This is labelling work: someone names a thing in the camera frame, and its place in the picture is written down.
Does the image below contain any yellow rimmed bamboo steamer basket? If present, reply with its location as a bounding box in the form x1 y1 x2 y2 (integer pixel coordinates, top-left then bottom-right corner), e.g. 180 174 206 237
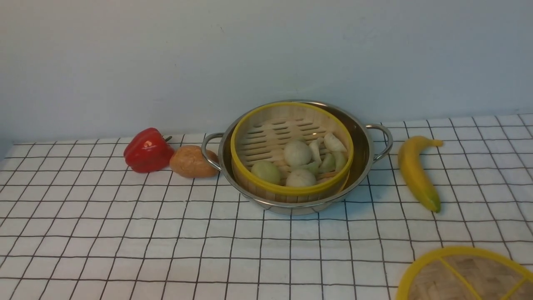
230 101 355 203

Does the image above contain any yellow rimmed bamboo steamer lid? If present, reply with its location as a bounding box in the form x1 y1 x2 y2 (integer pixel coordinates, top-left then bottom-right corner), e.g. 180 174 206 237
396 246 533 300

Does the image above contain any stainless steel pot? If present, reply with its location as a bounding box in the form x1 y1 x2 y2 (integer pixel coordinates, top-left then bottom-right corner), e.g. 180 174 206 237
201 100 394 216

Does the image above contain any green round bun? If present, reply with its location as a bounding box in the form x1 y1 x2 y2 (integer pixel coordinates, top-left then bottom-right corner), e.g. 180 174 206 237
251 161 281 185

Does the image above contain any white round bun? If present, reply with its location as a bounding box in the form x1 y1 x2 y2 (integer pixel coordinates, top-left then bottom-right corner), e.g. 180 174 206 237
285 169 317 188
284 140 312 167

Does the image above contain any small white dumpling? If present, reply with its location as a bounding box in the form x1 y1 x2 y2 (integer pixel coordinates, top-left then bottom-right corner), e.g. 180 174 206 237
309 137 324 165

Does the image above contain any pale green dumpling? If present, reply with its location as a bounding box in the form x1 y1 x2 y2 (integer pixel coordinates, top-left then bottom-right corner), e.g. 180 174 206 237
319 152 336 173

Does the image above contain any green white dumpling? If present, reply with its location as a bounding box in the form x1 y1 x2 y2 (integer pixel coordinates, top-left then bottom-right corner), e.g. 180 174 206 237
332 151 348 172

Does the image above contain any brown bread roll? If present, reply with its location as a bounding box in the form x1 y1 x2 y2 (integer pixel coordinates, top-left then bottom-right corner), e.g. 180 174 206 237
169 145 219 178

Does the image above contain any red bell pepper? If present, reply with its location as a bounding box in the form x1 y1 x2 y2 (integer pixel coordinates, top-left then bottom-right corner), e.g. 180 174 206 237
122 127 174 173

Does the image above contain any yellow banana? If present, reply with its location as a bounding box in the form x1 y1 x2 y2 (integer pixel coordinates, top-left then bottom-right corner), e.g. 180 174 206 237
398 135 444 213

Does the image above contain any white grid tablecloth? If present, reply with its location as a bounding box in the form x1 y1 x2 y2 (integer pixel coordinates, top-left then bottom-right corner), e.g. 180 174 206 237
0 114 533 300

